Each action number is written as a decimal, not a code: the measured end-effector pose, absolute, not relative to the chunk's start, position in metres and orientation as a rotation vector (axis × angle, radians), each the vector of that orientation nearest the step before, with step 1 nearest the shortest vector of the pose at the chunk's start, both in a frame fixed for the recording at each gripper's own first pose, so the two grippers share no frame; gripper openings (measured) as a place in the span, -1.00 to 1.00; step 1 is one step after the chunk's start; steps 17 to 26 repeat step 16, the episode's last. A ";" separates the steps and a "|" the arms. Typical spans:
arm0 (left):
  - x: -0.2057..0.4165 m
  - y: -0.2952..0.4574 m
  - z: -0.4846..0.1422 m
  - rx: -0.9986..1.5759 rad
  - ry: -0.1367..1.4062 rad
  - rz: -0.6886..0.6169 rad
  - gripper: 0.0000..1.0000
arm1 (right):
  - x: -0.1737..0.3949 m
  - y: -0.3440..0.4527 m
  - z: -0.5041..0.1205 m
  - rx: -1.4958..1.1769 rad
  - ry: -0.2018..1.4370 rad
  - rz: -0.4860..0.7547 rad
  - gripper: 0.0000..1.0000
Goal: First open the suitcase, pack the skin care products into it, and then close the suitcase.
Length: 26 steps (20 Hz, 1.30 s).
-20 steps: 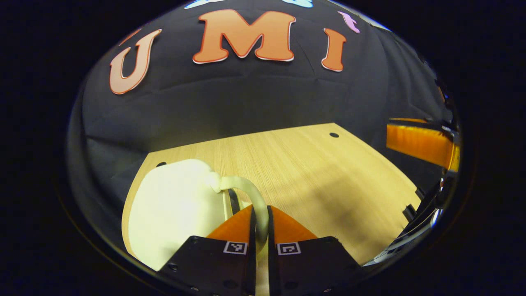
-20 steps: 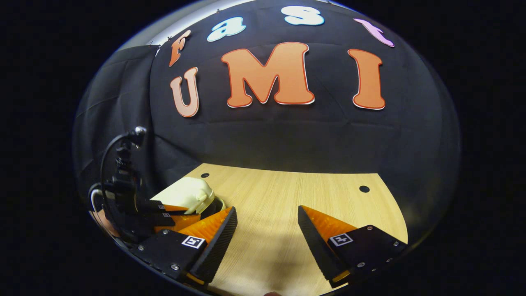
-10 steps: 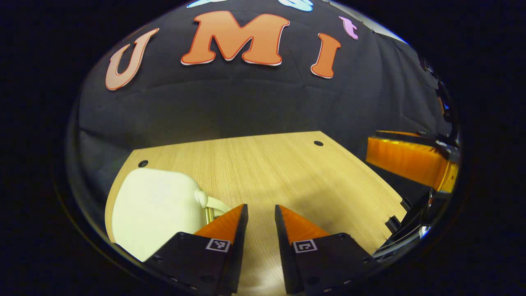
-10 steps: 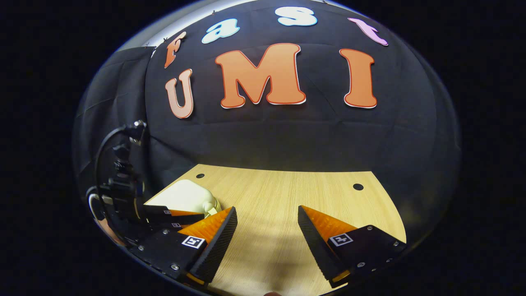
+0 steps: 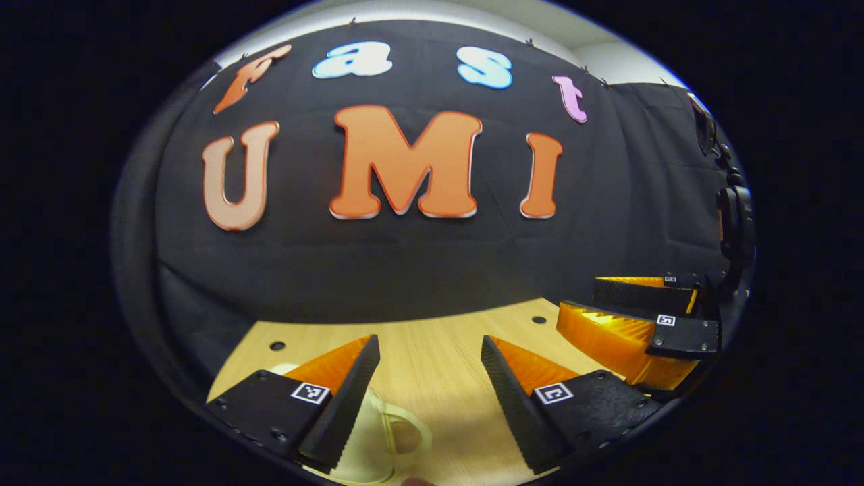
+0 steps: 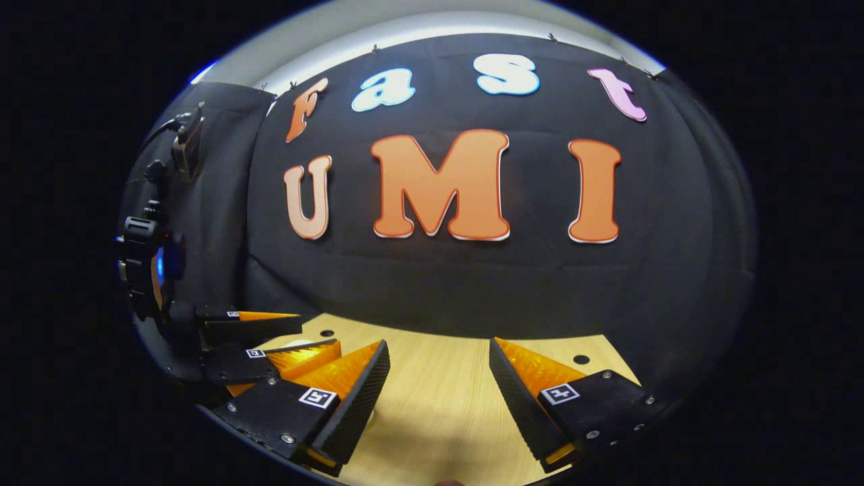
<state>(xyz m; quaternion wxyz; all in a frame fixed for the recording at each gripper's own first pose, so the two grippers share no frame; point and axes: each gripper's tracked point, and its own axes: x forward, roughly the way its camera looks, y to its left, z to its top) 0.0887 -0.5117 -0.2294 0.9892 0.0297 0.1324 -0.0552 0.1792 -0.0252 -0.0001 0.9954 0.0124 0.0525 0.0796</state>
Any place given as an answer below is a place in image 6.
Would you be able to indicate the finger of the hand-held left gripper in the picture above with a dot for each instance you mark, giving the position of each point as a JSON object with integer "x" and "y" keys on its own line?
{"x": 236, "y": 364}
{"x": 243, "y": 329}

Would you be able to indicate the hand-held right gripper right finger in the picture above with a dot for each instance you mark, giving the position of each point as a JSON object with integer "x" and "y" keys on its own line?
{"x": 526, "y": 412}

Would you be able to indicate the black backdrop cloth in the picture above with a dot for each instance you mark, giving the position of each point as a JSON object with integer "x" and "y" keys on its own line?
{"x": 439, "y": 283}

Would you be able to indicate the bright ceiling light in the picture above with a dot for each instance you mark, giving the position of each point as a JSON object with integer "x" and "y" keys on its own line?
{"x": 204, "y": 71}

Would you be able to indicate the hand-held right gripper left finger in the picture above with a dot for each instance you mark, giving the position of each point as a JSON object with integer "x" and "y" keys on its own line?
{"x": 351, "y": 412}

